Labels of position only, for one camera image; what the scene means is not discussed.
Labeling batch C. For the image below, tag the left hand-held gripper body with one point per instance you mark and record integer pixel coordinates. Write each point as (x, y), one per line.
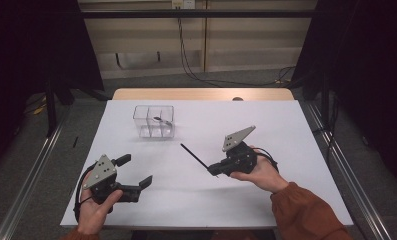
(101, 173)

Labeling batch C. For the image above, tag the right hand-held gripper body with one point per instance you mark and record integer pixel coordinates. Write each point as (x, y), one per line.
(241, 156)

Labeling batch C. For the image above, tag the long thin black pencil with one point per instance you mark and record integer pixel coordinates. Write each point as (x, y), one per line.
(194, 156)

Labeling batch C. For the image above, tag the clear plastic organizer box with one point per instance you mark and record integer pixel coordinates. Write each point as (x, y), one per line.
(154, 126)

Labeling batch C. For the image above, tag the person's right hand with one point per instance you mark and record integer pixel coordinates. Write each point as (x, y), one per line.
(262, 175)

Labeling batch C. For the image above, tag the person's left hand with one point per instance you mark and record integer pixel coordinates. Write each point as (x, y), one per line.
(96, 210)

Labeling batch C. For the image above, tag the white table sheet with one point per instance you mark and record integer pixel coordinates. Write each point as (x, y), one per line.
(202, 193)

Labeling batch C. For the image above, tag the small black floor item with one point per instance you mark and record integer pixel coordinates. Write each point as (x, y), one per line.
(75, 142)

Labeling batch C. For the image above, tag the round table grommet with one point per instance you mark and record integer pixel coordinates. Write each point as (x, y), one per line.
(237, 98)

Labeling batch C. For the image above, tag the wooden table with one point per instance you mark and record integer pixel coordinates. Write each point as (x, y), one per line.
(202, 94)

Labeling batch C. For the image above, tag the black metal stand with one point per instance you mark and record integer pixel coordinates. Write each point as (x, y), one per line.
(51, 106)
(325, 100)

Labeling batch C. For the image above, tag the dark curtain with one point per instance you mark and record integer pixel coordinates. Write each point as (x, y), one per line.
(26, 50)
(369, 66)

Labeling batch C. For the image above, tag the aluminium floor rail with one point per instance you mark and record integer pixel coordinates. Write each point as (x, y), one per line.
(349, 166)
(29, 176)

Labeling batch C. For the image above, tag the black horizontal frame bar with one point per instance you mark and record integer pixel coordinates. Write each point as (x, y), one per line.
(199, 14)

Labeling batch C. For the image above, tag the white wall socket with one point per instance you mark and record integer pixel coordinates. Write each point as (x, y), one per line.
(183, 3)

